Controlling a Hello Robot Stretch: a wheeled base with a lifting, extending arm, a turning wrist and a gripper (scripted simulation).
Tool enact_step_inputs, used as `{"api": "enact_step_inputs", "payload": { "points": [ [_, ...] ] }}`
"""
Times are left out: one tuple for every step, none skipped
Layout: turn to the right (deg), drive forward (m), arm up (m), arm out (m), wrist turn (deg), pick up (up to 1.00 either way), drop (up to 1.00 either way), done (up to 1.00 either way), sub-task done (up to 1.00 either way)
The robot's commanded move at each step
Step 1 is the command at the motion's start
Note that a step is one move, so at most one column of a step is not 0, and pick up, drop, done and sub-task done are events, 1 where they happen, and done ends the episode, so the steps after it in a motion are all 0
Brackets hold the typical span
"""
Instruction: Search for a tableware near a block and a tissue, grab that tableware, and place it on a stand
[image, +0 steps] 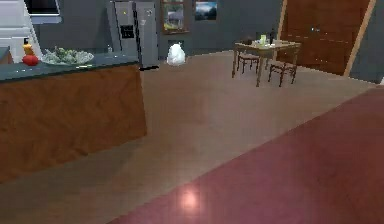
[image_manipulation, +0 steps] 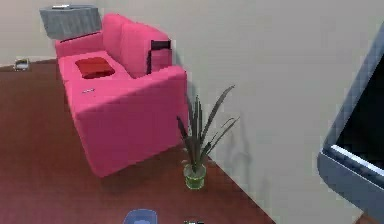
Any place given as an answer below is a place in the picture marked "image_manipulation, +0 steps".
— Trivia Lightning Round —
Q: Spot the house plant in green pot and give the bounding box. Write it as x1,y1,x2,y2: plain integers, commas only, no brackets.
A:
176,84,240,191

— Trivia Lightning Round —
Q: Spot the pink sofa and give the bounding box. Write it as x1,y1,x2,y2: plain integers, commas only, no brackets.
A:
54,13,190,178

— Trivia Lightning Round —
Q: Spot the black laptop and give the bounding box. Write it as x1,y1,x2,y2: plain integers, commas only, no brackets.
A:
145,39,172,75

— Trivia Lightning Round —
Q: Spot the red cushion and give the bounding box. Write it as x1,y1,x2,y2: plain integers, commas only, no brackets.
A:
74,56,116,80

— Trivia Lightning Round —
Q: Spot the blue round object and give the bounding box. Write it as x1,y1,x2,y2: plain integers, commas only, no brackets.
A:
123,208,158,224

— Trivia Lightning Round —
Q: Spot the grey side table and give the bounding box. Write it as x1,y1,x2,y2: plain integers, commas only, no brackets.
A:
39,4,103,41

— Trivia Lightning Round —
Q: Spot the grey television set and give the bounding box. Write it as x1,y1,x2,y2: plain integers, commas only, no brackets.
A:
317,21,384,224

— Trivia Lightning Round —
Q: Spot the small grey box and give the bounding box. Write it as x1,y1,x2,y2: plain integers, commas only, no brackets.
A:
13,58,30,72

